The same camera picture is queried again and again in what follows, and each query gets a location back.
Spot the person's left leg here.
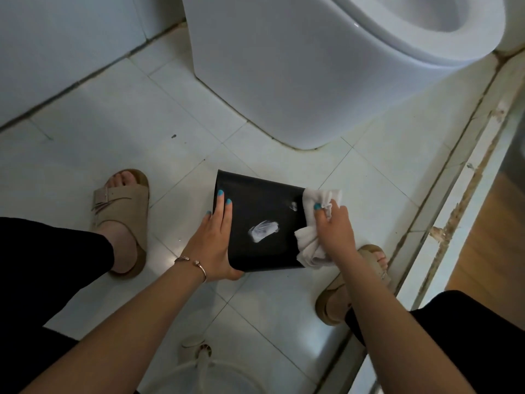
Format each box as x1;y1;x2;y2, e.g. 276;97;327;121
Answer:
0;171;141;394

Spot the person's right forearm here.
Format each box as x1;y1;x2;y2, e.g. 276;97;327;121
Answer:
328;249;477;394

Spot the person's right hand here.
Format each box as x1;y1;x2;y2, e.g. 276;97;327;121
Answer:
313;199;357;264

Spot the person's leg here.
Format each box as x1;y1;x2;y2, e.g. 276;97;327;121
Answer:
0;171;141;394
324;251;525;394

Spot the beige sandal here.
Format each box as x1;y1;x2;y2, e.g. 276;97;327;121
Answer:
91;168;151;280
314;244;391;327

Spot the person's left forearm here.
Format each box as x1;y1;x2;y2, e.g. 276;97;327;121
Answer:
20;258;208;394

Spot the beige right sandal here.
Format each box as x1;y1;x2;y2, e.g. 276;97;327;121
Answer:
314;244;391;327

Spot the white door sill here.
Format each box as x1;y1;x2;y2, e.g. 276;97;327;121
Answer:
318;49;525;394

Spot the beige left sandal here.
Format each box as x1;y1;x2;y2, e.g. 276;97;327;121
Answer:
91;168;151;280

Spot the thin metal bracelet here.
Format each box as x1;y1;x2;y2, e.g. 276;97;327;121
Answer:
174;256;208;283

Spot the white round plastic object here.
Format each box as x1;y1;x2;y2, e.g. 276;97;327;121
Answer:
137;334;269;394

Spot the white toilet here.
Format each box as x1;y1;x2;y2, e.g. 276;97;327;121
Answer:
180;0;508;151

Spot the black waste bin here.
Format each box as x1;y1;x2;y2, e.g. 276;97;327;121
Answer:
213;170;309;274

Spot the white cleaning cloth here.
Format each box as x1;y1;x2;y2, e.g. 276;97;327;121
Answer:
294;189;343;269

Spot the person's right leg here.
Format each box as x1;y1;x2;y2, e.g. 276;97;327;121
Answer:
324;251;525;394

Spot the person's left hand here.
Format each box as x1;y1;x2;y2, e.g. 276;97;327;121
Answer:
180;190;246;283

